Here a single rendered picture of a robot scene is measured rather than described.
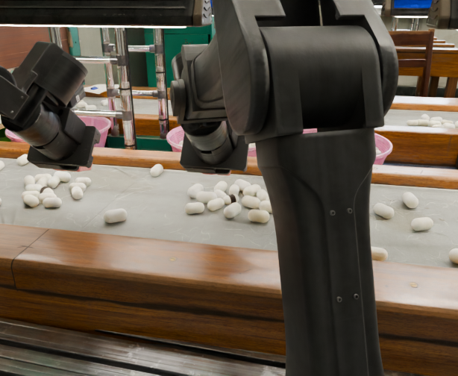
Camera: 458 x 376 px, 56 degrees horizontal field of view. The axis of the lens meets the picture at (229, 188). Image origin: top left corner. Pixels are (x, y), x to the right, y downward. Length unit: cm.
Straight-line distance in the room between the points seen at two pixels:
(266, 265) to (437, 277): 21
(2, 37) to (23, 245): 103
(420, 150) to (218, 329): 84
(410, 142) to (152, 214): 75
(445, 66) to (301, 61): 325
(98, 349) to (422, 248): 48
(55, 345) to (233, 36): 48
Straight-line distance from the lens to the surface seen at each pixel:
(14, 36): 166
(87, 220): 77
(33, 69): 63
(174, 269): 56
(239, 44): 26
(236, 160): 65
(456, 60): 350
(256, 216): 71
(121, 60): 99
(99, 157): 100
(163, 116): 124
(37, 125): 62
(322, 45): 26
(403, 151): 125
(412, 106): 159
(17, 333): 67
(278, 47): 25
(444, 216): 83
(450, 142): 127
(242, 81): 25
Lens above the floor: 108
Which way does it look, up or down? 23 degrees down
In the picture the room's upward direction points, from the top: straight up
